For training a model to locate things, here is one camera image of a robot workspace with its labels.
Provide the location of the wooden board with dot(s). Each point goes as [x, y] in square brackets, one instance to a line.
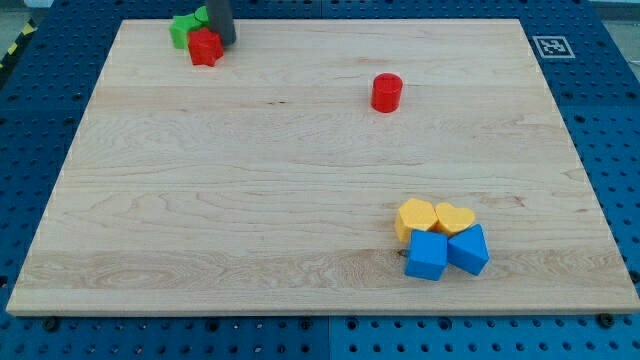
[269, 185]

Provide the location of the yellow pentagon block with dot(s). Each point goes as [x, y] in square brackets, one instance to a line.
[414, 214]

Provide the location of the red cylinder block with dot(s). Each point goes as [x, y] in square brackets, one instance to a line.
[386, 92]

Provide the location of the blue cube block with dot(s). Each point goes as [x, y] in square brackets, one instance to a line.
[426, 255]

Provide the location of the yellow heart block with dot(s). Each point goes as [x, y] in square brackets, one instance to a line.
[452, 220]

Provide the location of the blue triangle block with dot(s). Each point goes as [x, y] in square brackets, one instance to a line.
[468, 250]

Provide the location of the red star block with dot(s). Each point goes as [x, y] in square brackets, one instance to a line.
[205, 47]

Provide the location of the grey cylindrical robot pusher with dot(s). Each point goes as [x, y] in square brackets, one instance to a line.
[221, 20]

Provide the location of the green cylinder block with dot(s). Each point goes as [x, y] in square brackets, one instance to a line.
[201, 16]

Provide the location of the green star block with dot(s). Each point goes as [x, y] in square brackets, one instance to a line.
[180, 27]

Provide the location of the white fiducial marker tag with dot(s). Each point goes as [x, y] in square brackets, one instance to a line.
[553, 47]

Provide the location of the black bolt left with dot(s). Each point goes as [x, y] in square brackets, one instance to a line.
[50, 324]

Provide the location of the black bolt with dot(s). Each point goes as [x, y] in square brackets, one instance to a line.
[50, 324]
[605, 320]

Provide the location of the black bolt right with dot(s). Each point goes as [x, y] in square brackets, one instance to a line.
[605, 320]

